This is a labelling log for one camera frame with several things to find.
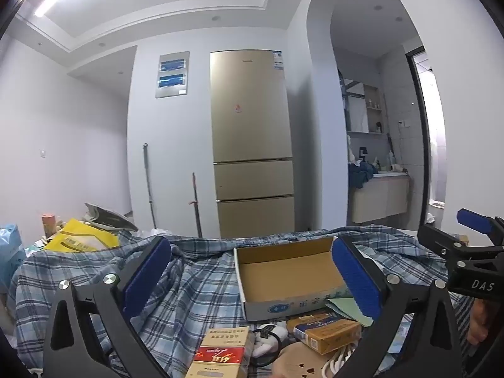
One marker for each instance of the gold refrigerator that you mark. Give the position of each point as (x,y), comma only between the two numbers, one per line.
(252,126)

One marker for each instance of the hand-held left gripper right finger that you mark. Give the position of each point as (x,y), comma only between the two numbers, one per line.
(354,279)

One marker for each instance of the beige round case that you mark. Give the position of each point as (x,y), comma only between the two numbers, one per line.
(299,362)

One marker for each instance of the yellow tissue pack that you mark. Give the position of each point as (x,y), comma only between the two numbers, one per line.
(330,334)

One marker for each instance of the gold and red carton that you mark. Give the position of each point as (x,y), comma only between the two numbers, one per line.
(224,354)

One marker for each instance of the cardboard box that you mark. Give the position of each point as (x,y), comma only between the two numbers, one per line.
(283,275)

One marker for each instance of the yellow plastic bag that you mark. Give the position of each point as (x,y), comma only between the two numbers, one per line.
(78,238)

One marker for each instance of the blue clothes pile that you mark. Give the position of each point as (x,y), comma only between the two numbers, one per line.
(360,175)

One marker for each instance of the black door frame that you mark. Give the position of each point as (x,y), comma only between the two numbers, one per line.
(421,145)

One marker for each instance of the bathroom mirror cabinet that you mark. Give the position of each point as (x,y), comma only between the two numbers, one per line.
(360,106)

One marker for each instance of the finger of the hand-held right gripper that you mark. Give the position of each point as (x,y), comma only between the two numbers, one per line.
(437,240)
(472,218)

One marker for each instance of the blue plaid cloth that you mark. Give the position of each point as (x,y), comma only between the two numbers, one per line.
(197,283)

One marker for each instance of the green tissue pack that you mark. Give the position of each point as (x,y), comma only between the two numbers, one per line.
(342,308)

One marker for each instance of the person's right hand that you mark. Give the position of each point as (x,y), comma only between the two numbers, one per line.
(478,319)

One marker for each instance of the bathroom vanity cabinet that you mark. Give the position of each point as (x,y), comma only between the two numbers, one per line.
(380,197)

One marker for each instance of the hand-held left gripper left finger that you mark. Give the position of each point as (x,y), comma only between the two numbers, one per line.
(147,275)

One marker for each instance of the grey crumpled bag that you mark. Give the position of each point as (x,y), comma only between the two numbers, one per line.
(110,216)

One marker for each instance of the grey electrical panel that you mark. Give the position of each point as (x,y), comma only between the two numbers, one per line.
(172,75)

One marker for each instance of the light blue bag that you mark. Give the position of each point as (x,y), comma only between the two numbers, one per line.
(10,252)

